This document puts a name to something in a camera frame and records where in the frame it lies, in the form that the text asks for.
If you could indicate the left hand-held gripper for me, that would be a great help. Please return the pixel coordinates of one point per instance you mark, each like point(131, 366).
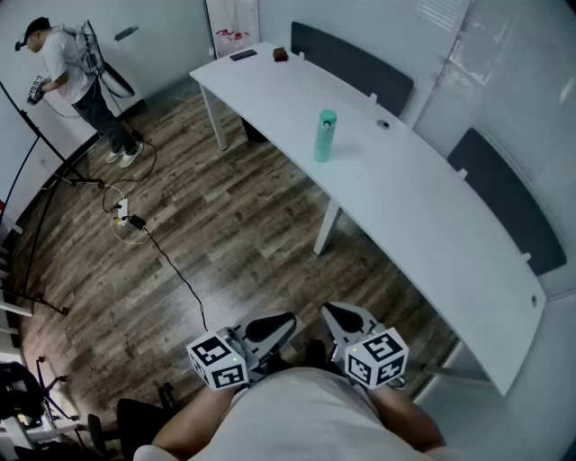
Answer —
point(216, 355)

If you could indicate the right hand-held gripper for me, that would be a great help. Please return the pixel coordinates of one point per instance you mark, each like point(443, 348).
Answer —
point(378, 360)

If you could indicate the teal water bottle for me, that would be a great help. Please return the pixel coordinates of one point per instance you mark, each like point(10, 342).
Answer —
point(323, 146)

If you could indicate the teal bottle cap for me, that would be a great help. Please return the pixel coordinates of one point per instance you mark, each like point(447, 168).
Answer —
point(327, 118)

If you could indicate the person's left forearm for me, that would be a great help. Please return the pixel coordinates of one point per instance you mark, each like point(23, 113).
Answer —
point(198, 423)

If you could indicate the person's right forearm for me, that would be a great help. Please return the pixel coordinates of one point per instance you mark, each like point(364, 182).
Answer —
point(405, 418)

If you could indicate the person's left black shoe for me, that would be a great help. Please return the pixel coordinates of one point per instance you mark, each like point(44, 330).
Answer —
point(279, 364)

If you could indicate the person's black shoe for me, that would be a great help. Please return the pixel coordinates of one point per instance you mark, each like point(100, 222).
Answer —
point(279, 364)
point(316, 355)

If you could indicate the person's right black shoe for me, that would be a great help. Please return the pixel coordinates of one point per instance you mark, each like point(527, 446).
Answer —
point(316, 355)

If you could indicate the person's white shirt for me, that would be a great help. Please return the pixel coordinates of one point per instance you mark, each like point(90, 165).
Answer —
point(306, 418)

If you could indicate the white table leg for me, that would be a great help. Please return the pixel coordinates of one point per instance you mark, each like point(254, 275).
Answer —
point(216, 121)
point(454, 373)
point(326, 229)

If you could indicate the black power adapter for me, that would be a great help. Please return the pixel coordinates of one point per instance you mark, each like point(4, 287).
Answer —
point(135, 221)

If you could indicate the white power strip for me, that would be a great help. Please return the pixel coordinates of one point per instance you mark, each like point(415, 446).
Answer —
point(122, 209)

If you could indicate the dark desk divider panel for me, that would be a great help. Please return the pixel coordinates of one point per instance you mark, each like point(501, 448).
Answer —
point(508, 202)
point(355, 67)

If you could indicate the black bin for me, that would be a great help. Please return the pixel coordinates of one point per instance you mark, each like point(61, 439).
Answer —
point(254, 131)

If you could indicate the white stepped rack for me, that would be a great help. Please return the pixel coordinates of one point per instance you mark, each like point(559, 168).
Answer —
point(13, 306)

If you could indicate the black phone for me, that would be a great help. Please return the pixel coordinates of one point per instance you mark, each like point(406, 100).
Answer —
point(243, 55)

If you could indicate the black light stand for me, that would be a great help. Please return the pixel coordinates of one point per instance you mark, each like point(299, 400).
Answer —
point(45, 144)

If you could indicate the clear jug with red cap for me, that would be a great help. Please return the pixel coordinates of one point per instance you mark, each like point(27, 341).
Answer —
point(223, 40)
point(242, 40)

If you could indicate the glass door panel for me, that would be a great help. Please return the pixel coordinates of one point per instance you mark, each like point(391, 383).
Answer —
point(234, 18)

